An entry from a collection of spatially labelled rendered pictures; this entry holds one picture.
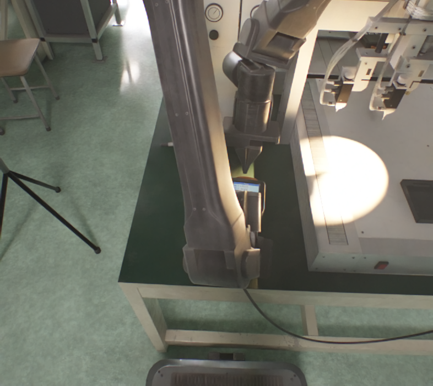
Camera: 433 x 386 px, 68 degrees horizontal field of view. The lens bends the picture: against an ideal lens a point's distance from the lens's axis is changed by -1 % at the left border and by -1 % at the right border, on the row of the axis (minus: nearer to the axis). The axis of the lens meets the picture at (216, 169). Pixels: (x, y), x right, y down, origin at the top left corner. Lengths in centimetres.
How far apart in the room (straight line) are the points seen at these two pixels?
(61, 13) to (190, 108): 268
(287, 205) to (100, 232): 113
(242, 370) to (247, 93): 94
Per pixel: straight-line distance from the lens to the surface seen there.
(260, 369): 125
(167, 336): 138
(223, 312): 155
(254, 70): 53
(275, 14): 49
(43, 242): 188
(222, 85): 98
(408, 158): 100
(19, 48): 237
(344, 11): 85
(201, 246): 39
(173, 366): 125
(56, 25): 306
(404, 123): 111
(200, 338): 137
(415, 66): 83
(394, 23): 75
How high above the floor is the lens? 148
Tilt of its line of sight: 49 degrees down
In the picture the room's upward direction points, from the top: 1 degrees clockwise
